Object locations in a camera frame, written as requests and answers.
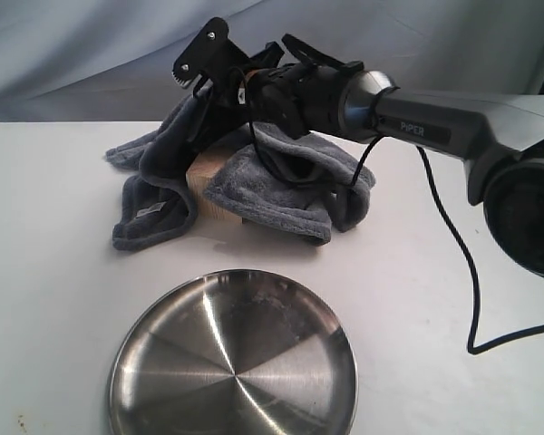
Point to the grey fluffy towel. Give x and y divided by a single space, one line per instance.
306 187

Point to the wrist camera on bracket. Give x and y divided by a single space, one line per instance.
210 55

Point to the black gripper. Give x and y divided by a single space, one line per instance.
296 88

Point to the round stainless steel plate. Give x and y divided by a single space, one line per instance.
238 351

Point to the light wooden cube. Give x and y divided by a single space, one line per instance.
199 175

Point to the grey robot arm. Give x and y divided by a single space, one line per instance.
498 138

